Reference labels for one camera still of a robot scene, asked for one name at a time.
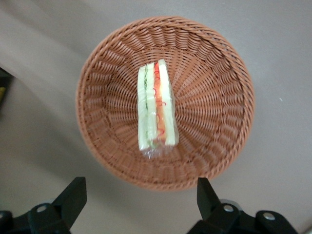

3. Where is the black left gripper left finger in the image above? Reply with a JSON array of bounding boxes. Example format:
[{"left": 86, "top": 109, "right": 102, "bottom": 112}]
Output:
[{"left": 0, "top": 177, "right": 87, "bottom": 234}]

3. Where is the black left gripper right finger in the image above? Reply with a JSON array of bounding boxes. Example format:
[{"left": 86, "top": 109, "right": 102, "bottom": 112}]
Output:
[{"left": 187, "top": 177, "right": 299, "bottom": 234}]

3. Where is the triangle sandwich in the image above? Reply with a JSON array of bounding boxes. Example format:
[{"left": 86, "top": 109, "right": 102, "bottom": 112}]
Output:
[{"left": 136, "top": 59, "right": 179, "bottom": 159}]

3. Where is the brown round wicker basket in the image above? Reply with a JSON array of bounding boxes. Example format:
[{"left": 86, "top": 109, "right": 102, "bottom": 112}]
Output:
[{"left": 76, "top": 16, "right": 256, "bottom": 193}]

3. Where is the black food warmer display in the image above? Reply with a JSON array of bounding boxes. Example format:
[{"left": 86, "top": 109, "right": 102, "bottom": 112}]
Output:
[{"left": 0, "top": 67, "right": 13, "bottom": 117}]

